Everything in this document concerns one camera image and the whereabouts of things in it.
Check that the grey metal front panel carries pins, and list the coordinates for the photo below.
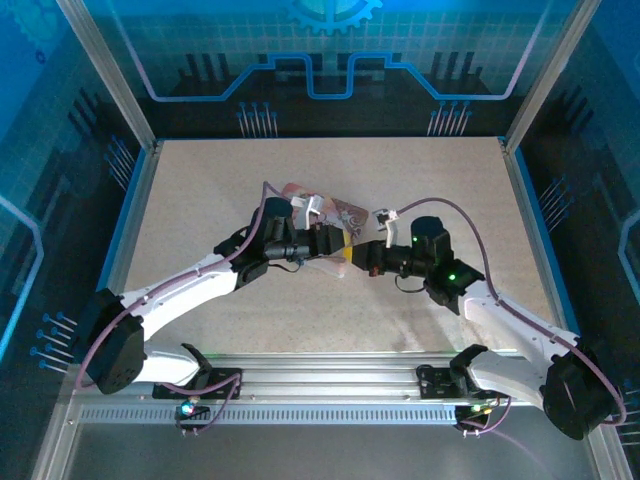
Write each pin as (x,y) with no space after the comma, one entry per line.
(320,452)

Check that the aluminium frame post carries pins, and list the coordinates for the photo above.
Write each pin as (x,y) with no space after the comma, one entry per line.
(545,75)
(107,75)

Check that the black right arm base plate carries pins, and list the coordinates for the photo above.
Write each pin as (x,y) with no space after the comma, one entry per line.
(435,382)

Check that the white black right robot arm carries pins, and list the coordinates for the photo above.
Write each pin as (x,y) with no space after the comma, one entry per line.
(515,322)

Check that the pink illustrated tin box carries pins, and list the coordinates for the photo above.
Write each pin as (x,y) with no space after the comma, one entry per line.
(350,217)

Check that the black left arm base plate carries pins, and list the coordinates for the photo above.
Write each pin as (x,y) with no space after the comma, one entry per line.
(225,380)

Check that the aluminium mounting rail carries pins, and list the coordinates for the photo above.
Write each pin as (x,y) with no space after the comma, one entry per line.
(325,375)

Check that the small padlock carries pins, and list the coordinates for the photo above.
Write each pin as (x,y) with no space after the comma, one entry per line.
(299,261)

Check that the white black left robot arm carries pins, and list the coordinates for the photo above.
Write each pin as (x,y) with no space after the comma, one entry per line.
(175,295)

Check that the aluminium table side rail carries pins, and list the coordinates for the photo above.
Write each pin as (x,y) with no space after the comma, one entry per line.
(535,240)
(132,225)

